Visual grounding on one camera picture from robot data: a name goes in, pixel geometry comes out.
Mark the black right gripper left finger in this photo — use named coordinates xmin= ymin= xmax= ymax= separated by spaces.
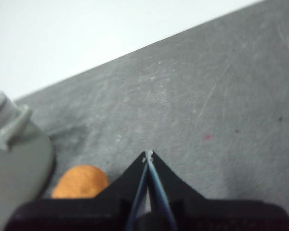
xmin=95 ymin=150 xmax=150 ymax=203

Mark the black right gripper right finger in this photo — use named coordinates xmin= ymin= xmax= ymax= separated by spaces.
xmin=148 ymin=150 xmax=206 ymax=203

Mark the orange-brown potato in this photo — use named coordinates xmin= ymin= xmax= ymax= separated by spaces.
xmin=51 ymin=164 xmax=110 ymax=199

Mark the pale green electric pot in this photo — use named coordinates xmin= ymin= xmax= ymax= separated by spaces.
xmin=0 ymin=90 xmax=56 ymax=231

